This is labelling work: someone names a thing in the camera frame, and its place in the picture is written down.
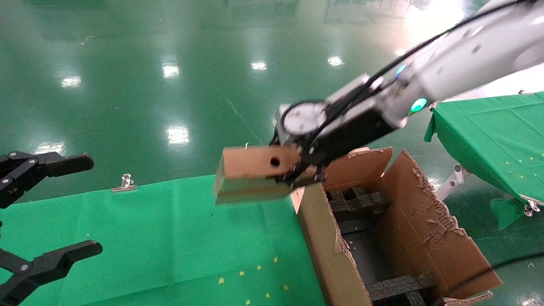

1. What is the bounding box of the large open cardboard carton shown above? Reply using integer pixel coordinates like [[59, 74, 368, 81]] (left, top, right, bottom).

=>
[[291, 147, 503, 306]]

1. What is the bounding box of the black hanging cable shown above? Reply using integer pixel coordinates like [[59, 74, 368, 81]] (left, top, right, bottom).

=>
[[442, 252, 544, 306]]

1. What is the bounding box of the silver table leg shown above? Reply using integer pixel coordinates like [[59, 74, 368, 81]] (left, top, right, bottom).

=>
[[434, 164, 470, 201]]

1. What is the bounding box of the black foam insert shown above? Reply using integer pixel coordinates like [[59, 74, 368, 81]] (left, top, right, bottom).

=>
[[366, 272, 438, 306], [326, 186, 392, 221]]

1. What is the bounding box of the small brown cardboard box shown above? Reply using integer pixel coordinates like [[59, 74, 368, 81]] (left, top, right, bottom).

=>
[[212, 145, 303, 204]]

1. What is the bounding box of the green work table cloth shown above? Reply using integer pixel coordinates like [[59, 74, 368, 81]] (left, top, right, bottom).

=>
[[0, 174, 326, 306]]

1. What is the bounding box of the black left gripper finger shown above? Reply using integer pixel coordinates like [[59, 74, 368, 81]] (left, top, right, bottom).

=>
[[0, 152, 95, 209], [0, 241, 103, 306]]

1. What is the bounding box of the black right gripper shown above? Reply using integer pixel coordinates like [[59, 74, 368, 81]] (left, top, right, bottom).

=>
[[275, 108, 404, 188]]

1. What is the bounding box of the black camera cable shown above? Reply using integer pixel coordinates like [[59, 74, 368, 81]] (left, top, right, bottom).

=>
[[314, 0, 527, 141]]

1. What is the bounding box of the silver camera mount bracket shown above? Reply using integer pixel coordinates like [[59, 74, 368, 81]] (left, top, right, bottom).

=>
[[325, 73, 383, 128]]

